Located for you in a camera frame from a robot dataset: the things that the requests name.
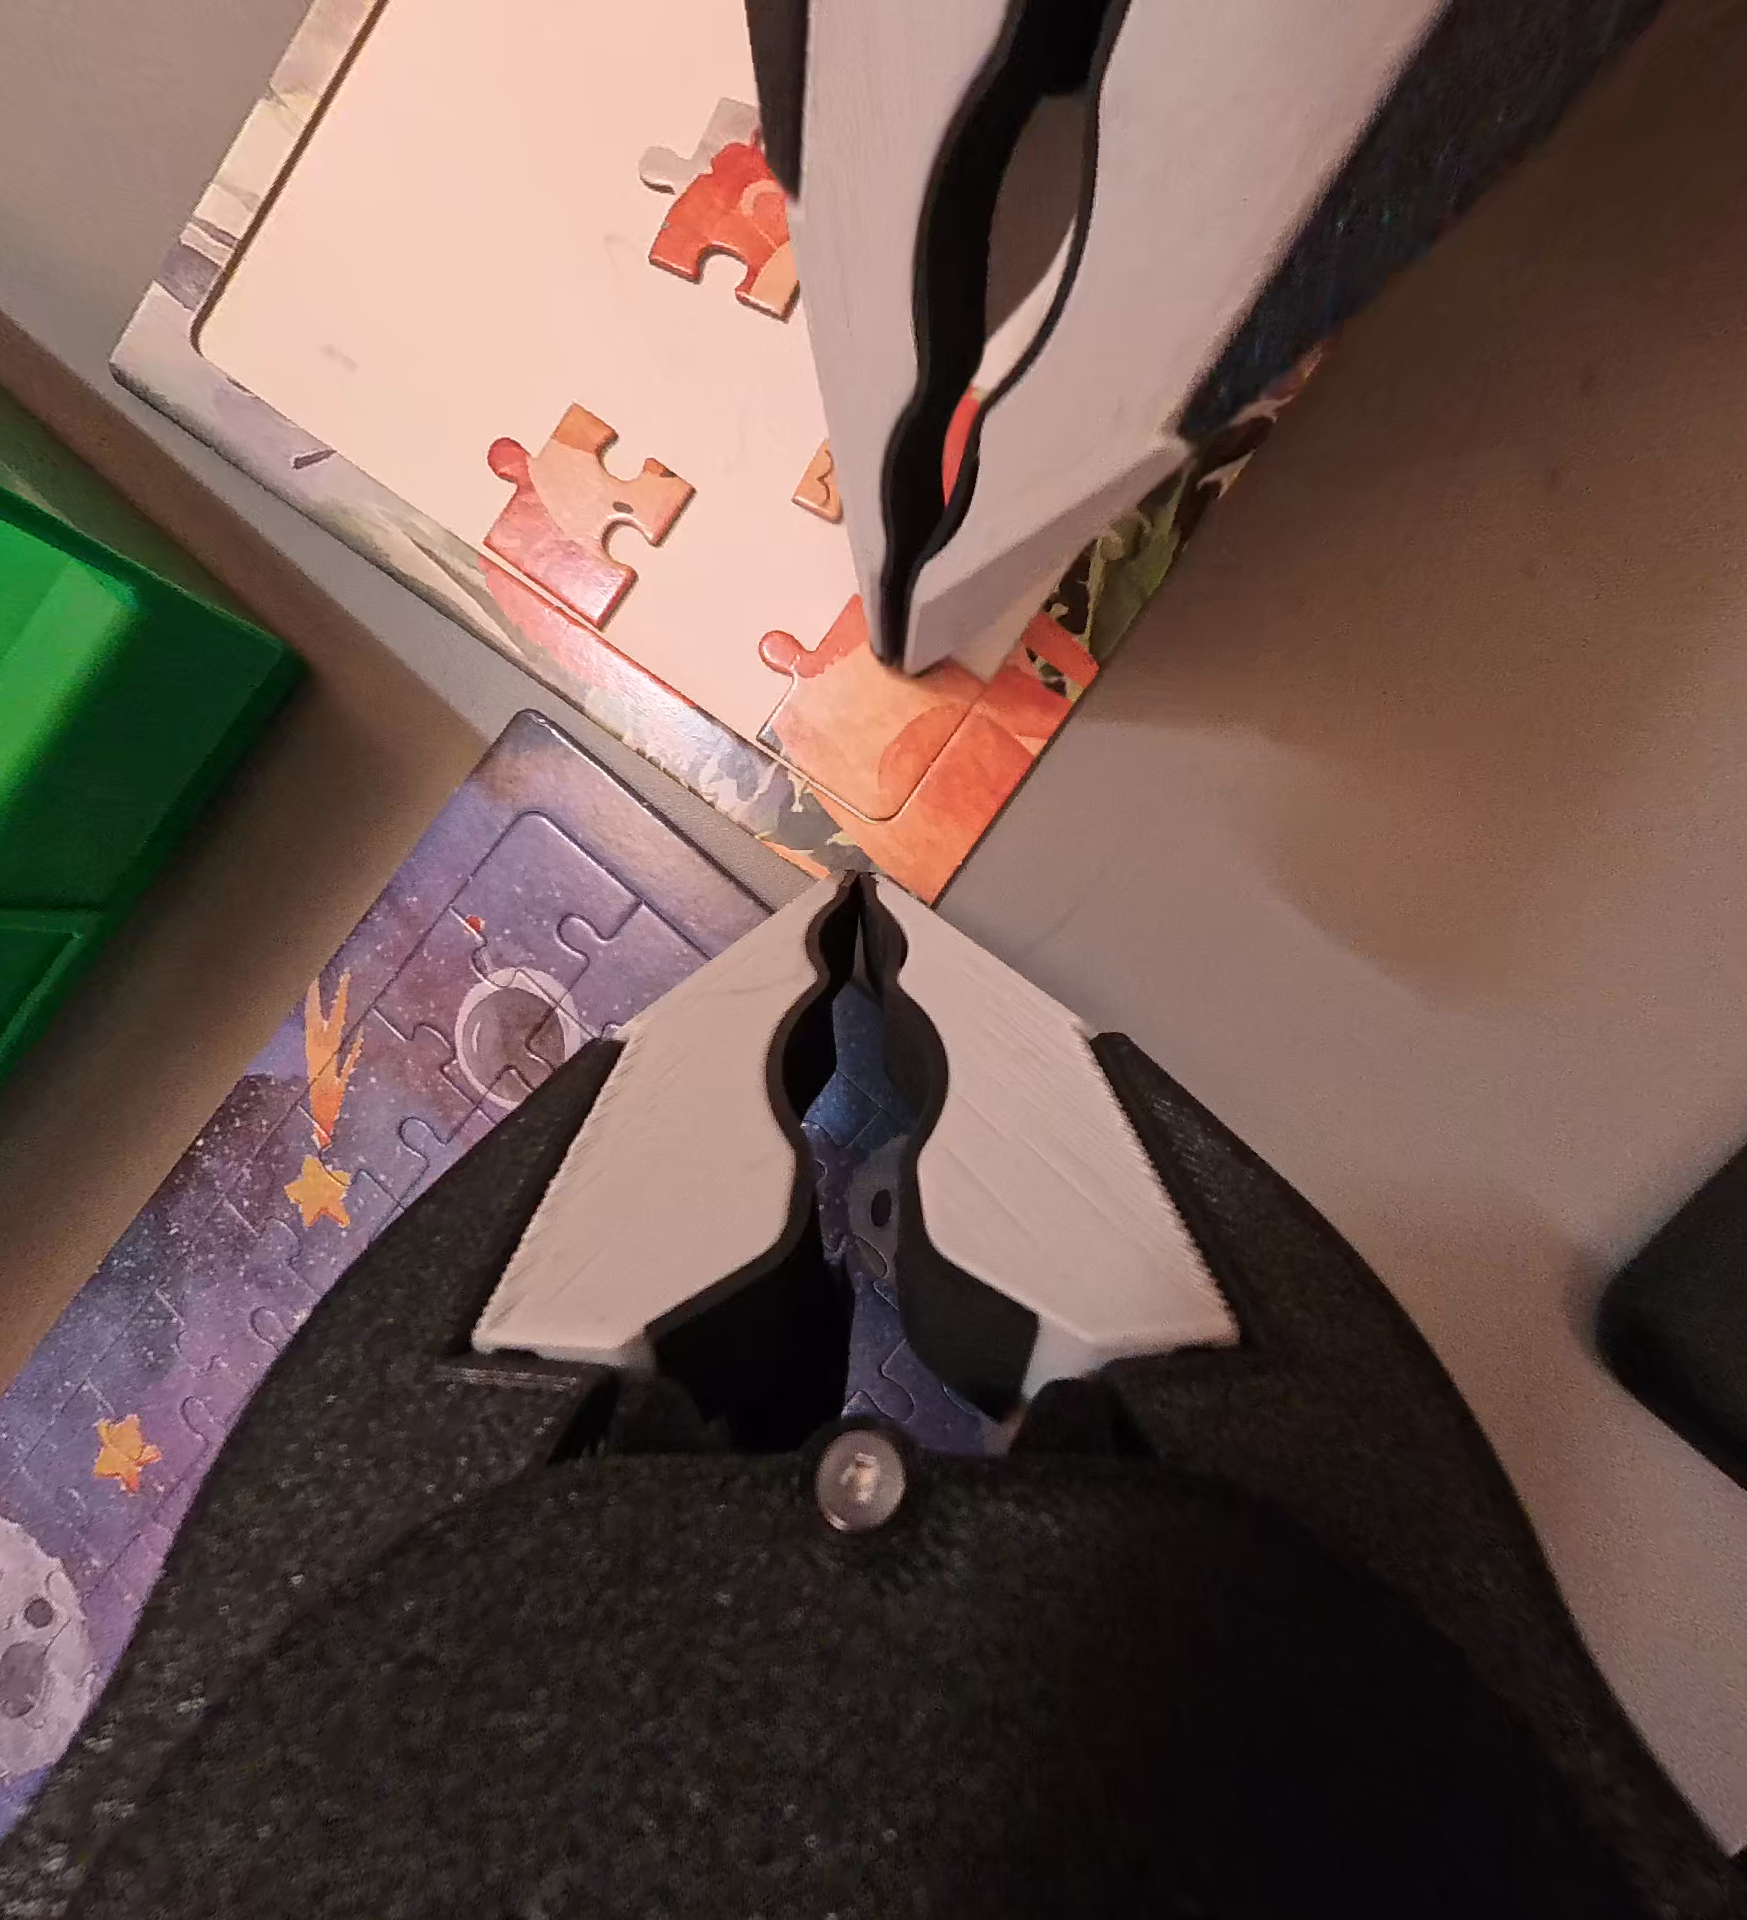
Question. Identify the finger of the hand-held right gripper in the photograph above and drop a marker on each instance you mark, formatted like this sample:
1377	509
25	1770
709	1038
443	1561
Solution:
1189	227
858	227

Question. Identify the animal jigsaw puzzle board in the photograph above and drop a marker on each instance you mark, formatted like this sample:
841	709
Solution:
438	227

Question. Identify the green plastic bin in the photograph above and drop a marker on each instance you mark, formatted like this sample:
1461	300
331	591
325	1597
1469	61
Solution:
34	720

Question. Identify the grey desk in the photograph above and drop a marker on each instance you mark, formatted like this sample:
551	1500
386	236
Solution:
1413	674

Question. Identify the orange corner jigsaw piece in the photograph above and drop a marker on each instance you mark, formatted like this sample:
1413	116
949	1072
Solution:
844	728

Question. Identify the red orange jigsaw piece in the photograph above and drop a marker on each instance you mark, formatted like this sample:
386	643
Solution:
818	482

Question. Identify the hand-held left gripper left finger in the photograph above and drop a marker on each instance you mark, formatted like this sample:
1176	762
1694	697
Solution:
647	1201

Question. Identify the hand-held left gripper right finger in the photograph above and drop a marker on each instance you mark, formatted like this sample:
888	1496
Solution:
1068	1201

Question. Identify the black perforated fabric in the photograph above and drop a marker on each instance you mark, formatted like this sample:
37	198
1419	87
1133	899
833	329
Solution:
1744	1320

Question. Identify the space jigsaw puzzle board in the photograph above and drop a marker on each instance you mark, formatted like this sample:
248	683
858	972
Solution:
213	1276

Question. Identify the orange striped jigsaw piece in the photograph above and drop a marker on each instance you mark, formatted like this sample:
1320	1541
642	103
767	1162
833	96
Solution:
722	227

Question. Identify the orange tan jigsaw piece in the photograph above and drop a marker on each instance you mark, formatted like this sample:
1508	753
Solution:
573	524

